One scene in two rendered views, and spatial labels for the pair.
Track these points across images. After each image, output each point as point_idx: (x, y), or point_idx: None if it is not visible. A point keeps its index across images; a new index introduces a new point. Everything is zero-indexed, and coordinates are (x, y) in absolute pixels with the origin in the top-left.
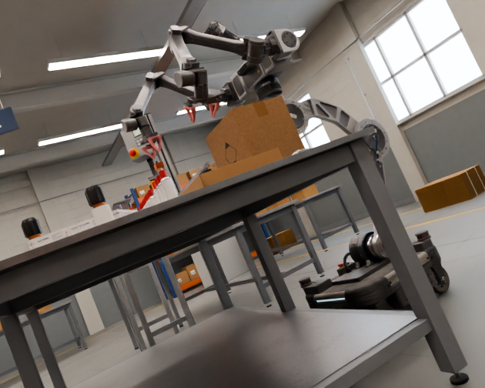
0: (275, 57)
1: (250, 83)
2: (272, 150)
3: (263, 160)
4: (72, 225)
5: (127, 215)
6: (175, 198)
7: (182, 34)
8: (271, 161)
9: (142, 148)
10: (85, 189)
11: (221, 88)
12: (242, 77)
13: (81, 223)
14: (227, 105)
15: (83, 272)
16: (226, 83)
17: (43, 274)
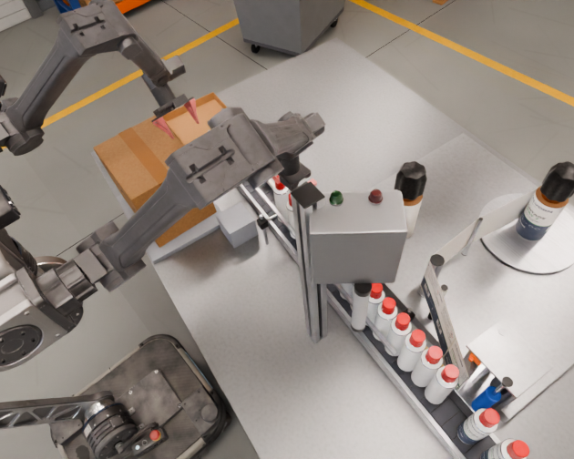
0: None
1: (13, 244)
2: (166, 114)
3: (175, 114)
4: (487, 213)
5: (252, 76)
6: (229, 87)
7: (84, 28)
8: (171, 117)
9: (314, 180)
10: (419, 164)
11: (54, 270)
12: (1, 241)
13: (476, 221)
14: (74, 323)
15: None
16: (25, 268)
17: None
